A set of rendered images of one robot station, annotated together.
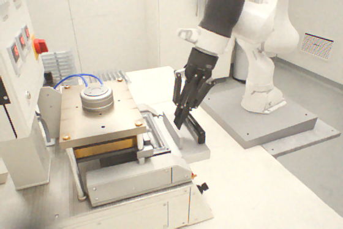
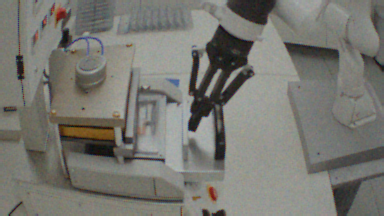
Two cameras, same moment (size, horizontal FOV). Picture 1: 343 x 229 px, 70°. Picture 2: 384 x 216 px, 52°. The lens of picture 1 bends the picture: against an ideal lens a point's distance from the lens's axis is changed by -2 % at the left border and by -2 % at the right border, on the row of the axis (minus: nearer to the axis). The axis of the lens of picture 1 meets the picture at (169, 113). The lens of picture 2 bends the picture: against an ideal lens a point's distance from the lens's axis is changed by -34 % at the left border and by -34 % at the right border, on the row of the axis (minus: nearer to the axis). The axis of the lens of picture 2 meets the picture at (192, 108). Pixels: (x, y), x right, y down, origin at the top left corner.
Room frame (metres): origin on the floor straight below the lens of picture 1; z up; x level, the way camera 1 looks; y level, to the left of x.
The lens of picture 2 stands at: (-0.25, -0.28, 1.69)
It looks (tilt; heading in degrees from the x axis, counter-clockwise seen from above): 36 degrees down; 17
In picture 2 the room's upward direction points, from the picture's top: 2 degrees clockwise
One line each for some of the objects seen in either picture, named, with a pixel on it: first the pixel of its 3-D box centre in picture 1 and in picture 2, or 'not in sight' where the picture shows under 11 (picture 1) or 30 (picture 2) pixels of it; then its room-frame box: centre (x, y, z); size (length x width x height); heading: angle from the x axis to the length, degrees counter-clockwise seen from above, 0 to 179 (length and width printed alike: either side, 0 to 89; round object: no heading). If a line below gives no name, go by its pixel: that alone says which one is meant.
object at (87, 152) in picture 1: (100, 116); (92, 92); (0.56, 0.18, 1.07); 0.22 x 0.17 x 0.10; 19
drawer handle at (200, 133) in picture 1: (192, 123); (218, 127); (0.63, -0.07, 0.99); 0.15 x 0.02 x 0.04; 19
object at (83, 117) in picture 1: (86, 110); (80, 83); (0.56, 0.22, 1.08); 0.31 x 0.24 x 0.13; 19
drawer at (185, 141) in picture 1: (148, 138); (148, 134); (0.59, 0.06, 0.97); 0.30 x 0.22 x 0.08; 109
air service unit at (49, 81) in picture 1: (54, 95); (65, 55); (0.72, 0.37, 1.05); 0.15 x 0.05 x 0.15; 19
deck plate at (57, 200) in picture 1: (95, 161); (84, 145); (0.54, 0.21, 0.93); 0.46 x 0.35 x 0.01; 109
